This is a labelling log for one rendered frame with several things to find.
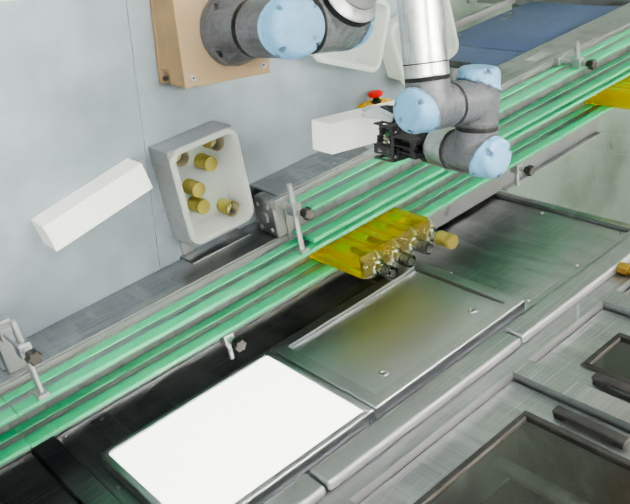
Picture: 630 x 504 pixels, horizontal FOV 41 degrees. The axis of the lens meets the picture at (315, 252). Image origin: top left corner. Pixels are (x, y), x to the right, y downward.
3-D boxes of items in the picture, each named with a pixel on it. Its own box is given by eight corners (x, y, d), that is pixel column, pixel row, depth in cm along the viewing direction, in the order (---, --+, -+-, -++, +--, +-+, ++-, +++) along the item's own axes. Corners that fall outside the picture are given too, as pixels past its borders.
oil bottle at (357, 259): (309, 258, 201) (370, 284, 186) (305, 237, 199) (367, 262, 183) (326, 248, 204) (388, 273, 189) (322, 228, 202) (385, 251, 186)
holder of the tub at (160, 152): (179, 258, 193) (197, 267, 187) (147, 147, 180) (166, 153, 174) (238, 228, 202) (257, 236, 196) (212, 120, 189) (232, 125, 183)
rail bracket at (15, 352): (-4, 369, 167) (42, 414, 151) (-34, 298, 159) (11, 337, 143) (18, 357, 170) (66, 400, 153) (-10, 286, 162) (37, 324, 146)
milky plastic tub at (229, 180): (173, 239, 190) (194, 248, 184) (147, 146, 180) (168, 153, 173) (235, 208, 199) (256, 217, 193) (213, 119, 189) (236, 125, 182)
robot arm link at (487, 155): (516, 130, 147) (513, 177, 150) (468, 121, 155) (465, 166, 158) (487, 137, 143) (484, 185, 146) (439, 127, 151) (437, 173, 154)
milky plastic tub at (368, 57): (356, 70, 215) (379, 74, 208) (288, 57, 200) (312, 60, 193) (368, 0, 211) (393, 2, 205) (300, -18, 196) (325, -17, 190)
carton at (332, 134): (311, 119, 168) (331, 124, 164) (396, 99, 182) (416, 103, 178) (312, 149, 171) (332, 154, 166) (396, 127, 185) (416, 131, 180)
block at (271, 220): (258, 232, 198) (276, 239, 193) (250, 196, 193) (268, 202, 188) (270, 226, 199) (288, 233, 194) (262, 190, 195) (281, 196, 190)
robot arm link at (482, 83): (470, 73, 138) (467, 139, 142) (512, 66, 145) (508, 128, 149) (434, 68, 144) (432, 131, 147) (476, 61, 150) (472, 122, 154)
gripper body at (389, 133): (370, 120, 162) (416, 130, 153) (402, 112, 167) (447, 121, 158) (371, 158, 165) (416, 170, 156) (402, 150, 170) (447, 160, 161)
